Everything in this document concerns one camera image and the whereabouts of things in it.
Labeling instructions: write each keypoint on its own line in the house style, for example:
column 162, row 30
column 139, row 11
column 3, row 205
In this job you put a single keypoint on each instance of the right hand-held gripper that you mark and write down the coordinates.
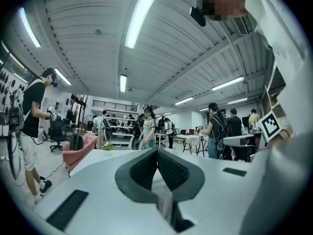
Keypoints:
column 269, row 126

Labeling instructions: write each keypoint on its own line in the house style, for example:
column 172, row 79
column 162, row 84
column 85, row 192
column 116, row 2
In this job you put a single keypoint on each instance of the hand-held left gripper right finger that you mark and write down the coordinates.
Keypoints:
column 176, row 172

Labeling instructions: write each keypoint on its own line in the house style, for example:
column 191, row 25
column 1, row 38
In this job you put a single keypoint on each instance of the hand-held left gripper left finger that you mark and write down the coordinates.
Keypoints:
column 137, row 175

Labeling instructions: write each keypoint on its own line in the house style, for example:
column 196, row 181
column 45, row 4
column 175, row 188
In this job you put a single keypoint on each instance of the person's right forearm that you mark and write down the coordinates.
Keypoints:
column 281, row 141

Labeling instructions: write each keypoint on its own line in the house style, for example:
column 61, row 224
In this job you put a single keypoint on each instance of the green leafy pot plant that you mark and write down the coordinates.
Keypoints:
column 145, row 146

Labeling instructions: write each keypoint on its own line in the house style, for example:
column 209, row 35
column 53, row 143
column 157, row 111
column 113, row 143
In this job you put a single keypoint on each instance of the cloth-covered table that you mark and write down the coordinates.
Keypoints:
column 194, row 139

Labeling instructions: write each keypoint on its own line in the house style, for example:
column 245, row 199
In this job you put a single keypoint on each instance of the ceiling tube light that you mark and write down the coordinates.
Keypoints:
column 29, row 27
column 62, row 77
column 227, row 83
column 237, row 101
column 184, row 101
column 140, row 16
column 123, row 83

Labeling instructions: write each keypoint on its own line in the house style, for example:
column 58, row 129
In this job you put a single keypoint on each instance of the purple flower pot plant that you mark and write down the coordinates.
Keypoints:
column 107, row 146

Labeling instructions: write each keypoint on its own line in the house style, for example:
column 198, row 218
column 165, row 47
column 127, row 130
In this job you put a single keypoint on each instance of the white shelf unit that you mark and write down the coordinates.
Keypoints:
column 121, row 131

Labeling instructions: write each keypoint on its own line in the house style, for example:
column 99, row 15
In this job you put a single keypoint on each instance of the pink cloth on chair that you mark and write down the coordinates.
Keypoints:
column 78, row 155

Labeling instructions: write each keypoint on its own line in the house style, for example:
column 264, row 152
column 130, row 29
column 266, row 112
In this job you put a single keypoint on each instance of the black standing fan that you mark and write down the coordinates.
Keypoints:
column 88, row 120

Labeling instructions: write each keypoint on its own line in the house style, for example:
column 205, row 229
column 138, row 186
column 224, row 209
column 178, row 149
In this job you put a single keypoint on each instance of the black mezzanine railing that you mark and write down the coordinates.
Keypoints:
column 115, row 104

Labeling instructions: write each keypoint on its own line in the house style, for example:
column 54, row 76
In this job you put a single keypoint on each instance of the black office chair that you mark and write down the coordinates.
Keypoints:
column 57, row 133

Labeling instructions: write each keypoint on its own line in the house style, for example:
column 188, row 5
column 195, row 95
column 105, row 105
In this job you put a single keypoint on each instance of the person's white shirt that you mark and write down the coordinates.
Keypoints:
column 281, row 38

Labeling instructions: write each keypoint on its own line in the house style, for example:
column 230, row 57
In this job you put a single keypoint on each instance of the ceiling air vent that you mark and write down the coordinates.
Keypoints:
column 240, row 26

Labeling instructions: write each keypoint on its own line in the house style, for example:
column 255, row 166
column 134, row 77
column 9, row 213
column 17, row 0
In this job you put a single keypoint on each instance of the person's head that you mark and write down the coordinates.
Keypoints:
column 223, row 1

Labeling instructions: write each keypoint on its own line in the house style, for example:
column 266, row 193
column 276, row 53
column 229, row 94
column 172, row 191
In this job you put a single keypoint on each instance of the ceiling smoke detector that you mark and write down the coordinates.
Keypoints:
column 98, row 32

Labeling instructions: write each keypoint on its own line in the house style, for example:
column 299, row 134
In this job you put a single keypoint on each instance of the black head-mounted camera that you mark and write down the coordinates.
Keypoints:
column 198, row 16

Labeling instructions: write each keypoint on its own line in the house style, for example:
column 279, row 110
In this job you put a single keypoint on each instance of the row of black wall ornaments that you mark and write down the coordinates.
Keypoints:
column 5, row 77

